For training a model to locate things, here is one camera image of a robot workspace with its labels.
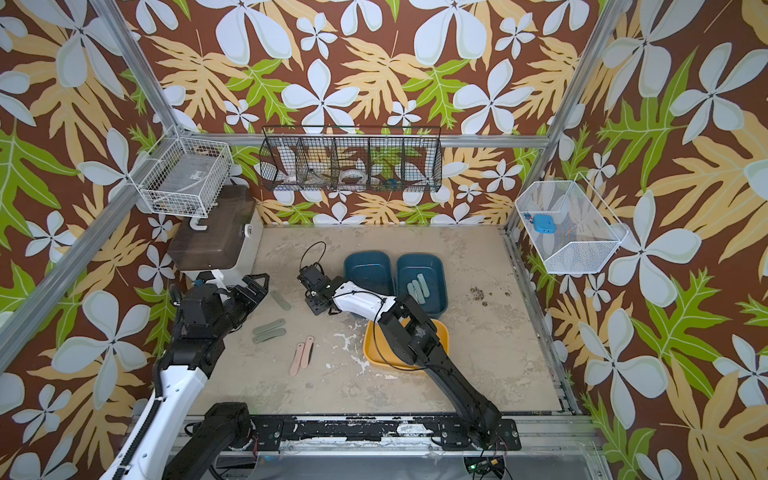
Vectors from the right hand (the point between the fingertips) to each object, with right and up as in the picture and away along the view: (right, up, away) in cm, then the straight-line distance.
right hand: (318, 297), depth 100 cm
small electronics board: (+47, -39, -25) cm, 66 cm away
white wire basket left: (-36, +38, -14) cm, 54 cm away
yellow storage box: (+21, -13, -13) cm, 28 cm away
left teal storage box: (+18, +9, +7) cm, 21 cm away
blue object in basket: (+69, +23, -15) cm, 74 cm away
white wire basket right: (+76, +21, -16) cm, 80 cm away
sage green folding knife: (-14, -8, -7) cm, 17 cm away
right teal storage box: (+39, +10, +4) cm, 41 cm away
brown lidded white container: (-26, +18, -8) cm, 33 cm away
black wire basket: (+12, +46, -3) cm, 48 cm away
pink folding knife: (-1, -15, -12) cm, 19 cm away
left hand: (-10, +7, -23) cm, 26 cm away
